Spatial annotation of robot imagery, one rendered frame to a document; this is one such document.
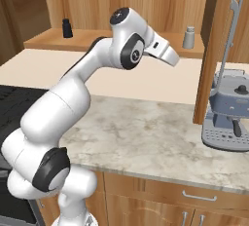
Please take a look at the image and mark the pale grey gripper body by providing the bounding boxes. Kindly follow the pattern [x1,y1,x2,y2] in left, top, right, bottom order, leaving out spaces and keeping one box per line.
[144,38,181,68]

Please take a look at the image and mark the black stove hob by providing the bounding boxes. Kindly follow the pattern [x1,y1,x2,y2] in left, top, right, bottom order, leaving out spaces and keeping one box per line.
[0,85,51,172]

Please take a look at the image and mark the grey condiment shaker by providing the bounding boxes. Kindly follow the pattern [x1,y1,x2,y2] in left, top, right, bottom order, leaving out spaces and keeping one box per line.
[182,25,196,50]

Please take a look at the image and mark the grey coffee machine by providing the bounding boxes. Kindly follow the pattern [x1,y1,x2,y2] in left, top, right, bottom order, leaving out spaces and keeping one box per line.
[200,68,249,153]

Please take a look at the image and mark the black condiment shaker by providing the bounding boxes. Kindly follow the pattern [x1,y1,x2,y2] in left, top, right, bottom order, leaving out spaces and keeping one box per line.
[61,18,74,39]

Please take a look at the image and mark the wooden drawer front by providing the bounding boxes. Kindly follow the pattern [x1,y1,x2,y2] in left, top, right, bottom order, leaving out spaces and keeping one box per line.
[102,170,249,212]

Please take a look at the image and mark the black oven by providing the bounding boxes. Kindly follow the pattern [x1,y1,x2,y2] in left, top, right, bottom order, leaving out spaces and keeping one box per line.
[0,167,45,226]

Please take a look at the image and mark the grey cabinet door handle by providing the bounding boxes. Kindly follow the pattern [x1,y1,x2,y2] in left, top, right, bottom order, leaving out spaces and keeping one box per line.
[215,0,249,90]

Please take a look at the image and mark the wooden wall cabinet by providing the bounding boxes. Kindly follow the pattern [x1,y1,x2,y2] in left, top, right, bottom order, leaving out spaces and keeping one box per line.
[7,0,222,59]

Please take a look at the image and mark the grey drawer handle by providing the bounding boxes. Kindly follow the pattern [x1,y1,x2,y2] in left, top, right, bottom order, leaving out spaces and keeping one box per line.
[181,189,219,203]

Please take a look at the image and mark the grey base cabinet handle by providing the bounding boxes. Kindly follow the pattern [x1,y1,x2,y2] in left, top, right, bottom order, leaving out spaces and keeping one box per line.
[180,210,190,226]
[197,213,207,226]

